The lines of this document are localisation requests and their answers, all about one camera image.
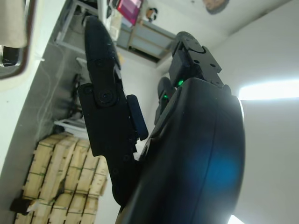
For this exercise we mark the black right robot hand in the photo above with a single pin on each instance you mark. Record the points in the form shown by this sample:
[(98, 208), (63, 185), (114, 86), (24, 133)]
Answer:
[(187, 151)]

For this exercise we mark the cream white two-slot toaster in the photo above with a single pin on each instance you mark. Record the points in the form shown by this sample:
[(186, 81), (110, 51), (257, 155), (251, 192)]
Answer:
[(33, 23)]

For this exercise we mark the grey metal table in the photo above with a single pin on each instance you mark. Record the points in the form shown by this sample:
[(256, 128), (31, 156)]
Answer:
[(144, 39)]

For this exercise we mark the black trash bin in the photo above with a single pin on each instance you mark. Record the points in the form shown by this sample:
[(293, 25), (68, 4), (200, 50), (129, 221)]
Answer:
[(19, 206)]

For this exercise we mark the wooden crate stack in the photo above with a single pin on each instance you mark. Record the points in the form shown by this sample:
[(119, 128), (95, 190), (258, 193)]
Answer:
[(58, 175)]

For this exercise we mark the slice of white bread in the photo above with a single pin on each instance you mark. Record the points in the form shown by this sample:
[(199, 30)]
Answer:
[(11, 21)]

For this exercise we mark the white desk frame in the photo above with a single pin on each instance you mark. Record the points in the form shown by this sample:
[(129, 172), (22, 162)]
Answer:
[(70, 128)]

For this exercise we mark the pink red box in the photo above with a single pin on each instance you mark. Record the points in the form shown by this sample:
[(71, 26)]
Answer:
[(130, 10)]

